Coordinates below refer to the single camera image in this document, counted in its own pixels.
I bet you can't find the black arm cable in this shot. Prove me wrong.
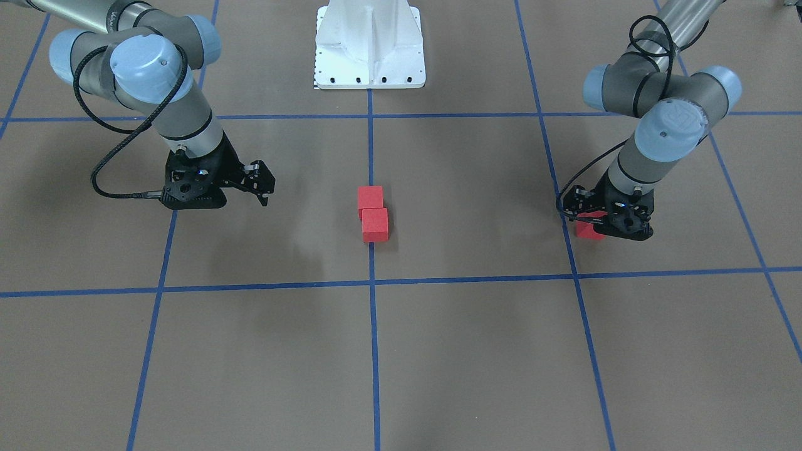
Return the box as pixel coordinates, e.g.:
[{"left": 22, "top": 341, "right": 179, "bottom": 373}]
[{"left": 73, "top": 44, "right": 190, "bottom": 200}]

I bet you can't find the red cube block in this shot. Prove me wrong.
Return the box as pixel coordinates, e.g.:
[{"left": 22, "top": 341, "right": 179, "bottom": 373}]
[
  {"left": 357, "top": 185, "right": 385, "bottom": 220},
  {"left": 574, "top": 210, "right": 607, "bottom": 241},
  {"left": 360, "top": 207, "right": 390, "bottom": 243}
]

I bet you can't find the white column pedestal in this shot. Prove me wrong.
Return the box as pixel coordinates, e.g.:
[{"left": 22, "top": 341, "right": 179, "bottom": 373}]
[{"left": 313, "top": 1, "right": 427, "bottom": 90}]

